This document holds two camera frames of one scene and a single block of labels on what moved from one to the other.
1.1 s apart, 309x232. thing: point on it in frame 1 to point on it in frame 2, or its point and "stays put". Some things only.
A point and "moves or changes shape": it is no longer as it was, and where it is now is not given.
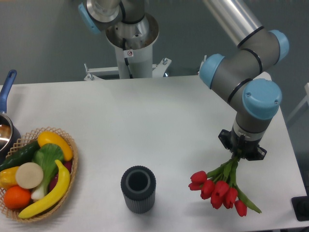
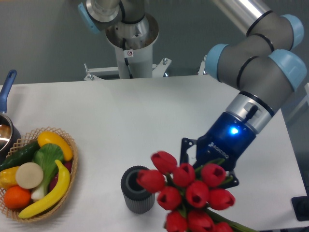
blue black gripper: x=245 y=149 to x=228 y=140
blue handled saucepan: x=10 y=136 stays put
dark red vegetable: x=53 y=181 stays put
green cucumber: x=24 y=155 stays put
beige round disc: x=29 y=175 stays put
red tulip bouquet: x=219 y=185 moves or changes shape
